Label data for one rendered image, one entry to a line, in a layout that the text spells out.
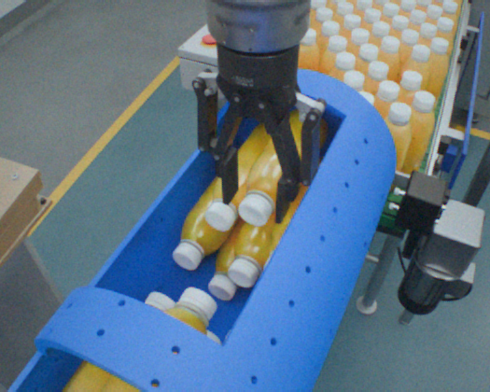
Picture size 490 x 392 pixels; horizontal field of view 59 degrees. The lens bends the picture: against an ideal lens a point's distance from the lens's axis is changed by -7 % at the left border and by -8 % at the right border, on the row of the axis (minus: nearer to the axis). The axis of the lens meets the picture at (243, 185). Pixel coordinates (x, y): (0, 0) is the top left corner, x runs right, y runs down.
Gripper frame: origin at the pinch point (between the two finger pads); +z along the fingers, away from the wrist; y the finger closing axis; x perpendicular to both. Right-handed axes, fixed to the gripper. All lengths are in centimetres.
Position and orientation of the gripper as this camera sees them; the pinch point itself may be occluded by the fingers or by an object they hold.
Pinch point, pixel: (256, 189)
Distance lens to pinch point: 55.3
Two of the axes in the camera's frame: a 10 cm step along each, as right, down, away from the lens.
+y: 9.0, 3.1, -3.0
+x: 4.3, -6.6, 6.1
